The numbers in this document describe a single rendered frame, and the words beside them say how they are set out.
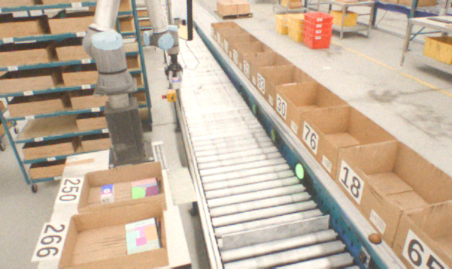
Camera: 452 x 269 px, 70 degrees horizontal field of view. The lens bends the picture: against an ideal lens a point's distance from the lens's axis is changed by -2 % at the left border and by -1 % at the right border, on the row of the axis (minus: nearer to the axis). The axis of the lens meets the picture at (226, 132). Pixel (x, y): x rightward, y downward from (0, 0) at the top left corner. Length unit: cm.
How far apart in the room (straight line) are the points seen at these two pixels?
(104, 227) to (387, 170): 130
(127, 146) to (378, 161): 130
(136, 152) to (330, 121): 111
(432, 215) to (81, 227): 136
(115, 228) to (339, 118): 126
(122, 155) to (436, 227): 153
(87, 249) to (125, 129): 69
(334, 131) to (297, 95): 41
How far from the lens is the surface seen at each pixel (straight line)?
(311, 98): 223
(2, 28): 285
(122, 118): 186
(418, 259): 121
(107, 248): 148
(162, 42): 192
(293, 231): 145
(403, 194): 156
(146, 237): 144
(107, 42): 175
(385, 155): 161
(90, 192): 181
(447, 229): 141
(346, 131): 195
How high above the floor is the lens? 178
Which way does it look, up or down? 28 degrees down
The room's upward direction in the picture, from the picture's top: 2 degrees counter-clockwise
